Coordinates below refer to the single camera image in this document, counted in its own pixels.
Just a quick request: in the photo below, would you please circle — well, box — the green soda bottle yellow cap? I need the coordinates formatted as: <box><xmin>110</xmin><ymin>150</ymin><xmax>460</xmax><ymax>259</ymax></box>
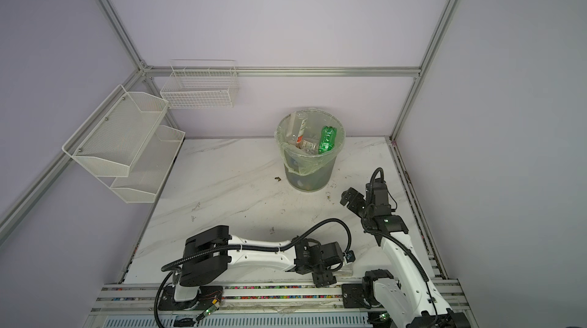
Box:
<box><xmin>318</xmin><ymin>126</ymin><xmax>337</xmax><ymax>155</ymax></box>

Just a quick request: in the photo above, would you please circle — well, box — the clear bottle sunflower label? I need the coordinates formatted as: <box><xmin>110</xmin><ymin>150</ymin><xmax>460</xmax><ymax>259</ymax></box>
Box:
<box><xmin>285</xmin><ymin>111</ymin><xmax>308</xmax><ymax>146</ymax></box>

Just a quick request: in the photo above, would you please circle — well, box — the clear bottle green cap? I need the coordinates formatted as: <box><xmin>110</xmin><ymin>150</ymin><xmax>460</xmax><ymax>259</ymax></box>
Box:
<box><xmin>333</xmin><ymin>265</ymin><xmax>354</xmax><ymax>278</ymax></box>

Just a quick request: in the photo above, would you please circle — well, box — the small bottle green white label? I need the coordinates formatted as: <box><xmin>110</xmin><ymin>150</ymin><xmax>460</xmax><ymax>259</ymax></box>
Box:
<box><xmin>300</xmin><ymin>137</ymin><xmax>319</xmax><ymax>155</ymax></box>

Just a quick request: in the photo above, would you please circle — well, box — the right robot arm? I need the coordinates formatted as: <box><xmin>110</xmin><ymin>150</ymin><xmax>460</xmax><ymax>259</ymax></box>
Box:
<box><xmin>340</xmin><ymin>179</ymin><xmax>472</xmax><ymax>327</ymax></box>

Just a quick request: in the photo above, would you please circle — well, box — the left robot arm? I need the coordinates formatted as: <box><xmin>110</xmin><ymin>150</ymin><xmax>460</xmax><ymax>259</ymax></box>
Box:
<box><xmin>161</xmin><ymin>219</ymin><xmax>356</xmax><ymax>309</ymax></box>

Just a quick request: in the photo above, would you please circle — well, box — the green plastic bin liner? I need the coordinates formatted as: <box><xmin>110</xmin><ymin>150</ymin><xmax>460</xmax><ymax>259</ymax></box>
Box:
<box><xmin>273</xmin><ymin>108</ymin><xmax>345</xmax><ymax>177</ymax></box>

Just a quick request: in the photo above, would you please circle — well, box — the grey mesh waste bin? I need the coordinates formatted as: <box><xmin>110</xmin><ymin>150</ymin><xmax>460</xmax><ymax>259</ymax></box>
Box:
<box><xmin>274</xmin><ymin>108</ymin><xmax>345</xmax><ymax>193</ymax></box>

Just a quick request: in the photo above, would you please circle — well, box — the white mesh two-tier shelf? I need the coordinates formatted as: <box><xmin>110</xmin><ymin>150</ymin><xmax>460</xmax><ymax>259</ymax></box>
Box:
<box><xmin>62</xmin><ymin>86</ymin><xmax>185</xmax><ymax>203</ymax></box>

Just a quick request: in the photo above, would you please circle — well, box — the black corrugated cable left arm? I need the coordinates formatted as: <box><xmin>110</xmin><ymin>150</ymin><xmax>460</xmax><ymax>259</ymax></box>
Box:
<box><xmin>153</xmin><ymin>217</ymin><xmax>353</xmax><ymax>328</ymax></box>

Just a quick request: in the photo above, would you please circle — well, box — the white wire wall basket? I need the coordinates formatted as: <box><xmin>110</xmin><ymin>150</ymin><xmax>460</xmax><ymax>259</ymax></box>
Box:
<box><xmin>161</xmin><ymin>60</ymin><xmax>239</xmax><ymax>109</ymax></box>

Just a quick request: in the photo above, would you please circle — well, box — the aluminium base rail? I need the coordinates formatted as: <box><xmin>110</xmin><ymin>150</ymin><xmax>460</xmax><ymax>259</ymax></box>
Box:
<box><xmin>91</xmin><ymin>277</ymin><xmax>478</xmax><ymax>328</ymax></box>

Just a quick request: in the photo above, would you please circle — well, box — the aluminium frame profile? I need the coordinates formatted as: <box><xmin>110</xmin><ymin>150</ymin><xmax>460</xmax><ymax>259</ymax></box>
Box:
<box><xmin>1</xmin><ymin>0</ymin><xmax>460</xmax><ymax>245</ymax></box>

